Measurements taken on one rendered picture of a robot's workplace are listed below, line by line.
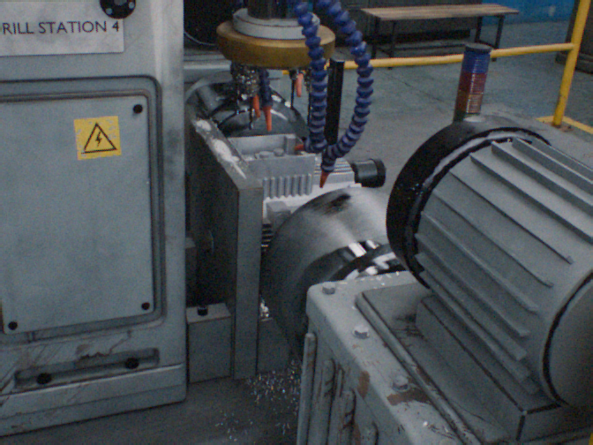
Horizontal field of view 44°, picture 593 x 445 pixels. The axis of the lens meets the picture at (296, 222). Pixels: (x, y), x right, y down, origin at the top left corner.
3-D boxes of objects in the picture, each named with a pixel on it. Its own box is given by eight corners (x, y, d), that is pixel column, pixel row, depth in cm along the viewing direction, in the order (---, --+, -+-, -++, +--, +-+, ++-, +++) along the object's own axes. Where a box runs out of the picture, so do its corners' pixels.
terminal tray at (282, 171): (243, 203, 118) (244, 162, 114) (226, 177, 126) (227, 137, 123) (313, 196, 122) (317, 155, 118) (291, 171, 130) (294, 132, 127)
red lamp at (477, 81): (466, 94, 163) (469, 74, 161) (452, 86, 168) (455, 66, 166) (489, 93, 165) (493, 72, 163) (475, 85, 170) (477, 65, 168)
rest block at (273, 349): (255, 375, 122) (258, 315, 117) (243, 350, 128) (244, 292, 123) (288, 369, 124) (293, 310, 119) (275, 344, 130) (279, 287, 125)
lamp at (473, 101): (463, 113, 165) (466, 94, 163) (449, 105, 170) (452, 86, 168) (485, 112, 167) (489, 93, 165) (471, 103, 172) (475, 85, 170)
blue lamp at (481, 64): (469, 74, 161) (473, 53, 159) (455, 66, 166) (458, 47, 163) (493, 72, 163) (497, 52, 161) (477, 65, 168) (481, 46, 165)
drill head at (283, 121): (200, 239, 139) (200, 112, 127) (157, 158, 172) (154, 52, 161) (323, 225, 147) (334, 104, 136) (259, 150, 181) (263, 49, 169)
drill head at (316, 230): (342, 511, 84) (365, 331, 73) (247, 329, 114) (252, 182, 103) (524, 463, 92) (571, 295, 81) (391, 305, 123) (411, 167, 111)
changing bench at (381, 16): (486, 51, 678) (495, 4, 659) (510, 60, 653) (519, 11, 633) (354, 60, 620) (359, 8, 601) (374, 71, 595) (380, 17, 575)
